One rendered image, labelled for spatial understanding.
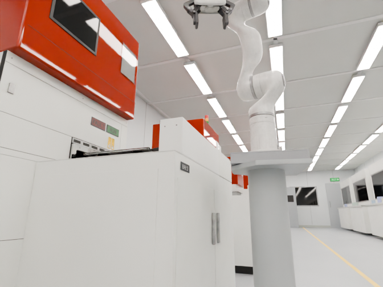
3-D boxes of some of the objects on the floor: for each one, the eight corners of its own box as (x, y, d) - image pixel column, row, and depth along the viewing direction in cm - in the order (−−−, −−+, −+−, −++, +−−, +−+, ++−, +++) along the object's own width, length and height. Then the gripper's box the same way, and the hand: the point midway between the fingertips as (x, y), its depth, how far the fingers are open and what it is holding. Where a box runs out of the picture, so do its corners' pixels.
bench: (349, 231, 939) (341, 177, 993) (339, 229, 1102) (333, 183, 1156) (383, 232, 904) (373, 176, 958) (369, 229, 1067) (361, 182, 1120)
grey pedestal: (365, 367, 105) (336, 172, 127) (444, 468, 64) (380, 152, 86) (241, 353, 115) (233, 175, 137) (238, 432, 74) (228, 158, 96)
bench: (366, 236, 740) (355, 168, 794) (351, 232, 903) (343, 176, 957) (411, 237, 705) (396, 167, 758) (388, 233, 868) (377, 175, 921)
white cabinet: (-8, 409, 82) (36, 162, 104) (143, 308, 169) (150, 185, 191) (173, 478, 61) (179, 150, 83) (239, 322, 148) (233, 183, 170)
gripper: (229, -8, 89) (235, 34, 85) (180, -9, 87) (183, 34, 83) (235, -27, 82) (241, 17, 77) (182, -29, 80) (184, 17, 76)
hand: (211, 23), depth 80 cm, fingers open, 8 cm apart
